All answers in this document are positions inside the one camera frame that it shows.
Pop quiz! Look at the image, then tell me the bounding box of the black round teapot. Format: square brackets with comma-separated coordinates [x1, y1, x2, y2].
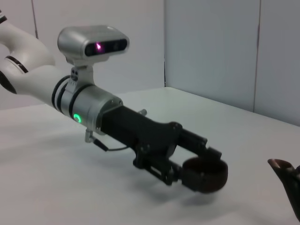
[267, 158, 300, 213]

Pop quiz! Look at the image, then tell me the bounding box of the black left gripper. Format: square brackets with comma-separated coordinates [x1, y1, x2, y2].
[100, 105, 223, 188]

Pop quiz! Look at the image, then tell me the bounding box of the left gripper cable with plug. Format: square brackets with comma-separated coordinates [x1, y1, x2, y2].
[84, 129, 129, 152]

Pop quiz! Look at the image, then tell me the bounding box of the small dark teacup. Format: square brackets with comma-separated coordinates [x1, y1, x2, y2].
[182, 157, 228, 195]

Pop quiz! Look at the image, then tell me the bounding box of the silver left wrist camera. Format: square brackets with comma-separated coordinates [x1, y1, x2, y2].
[57, 24, 130, 93]

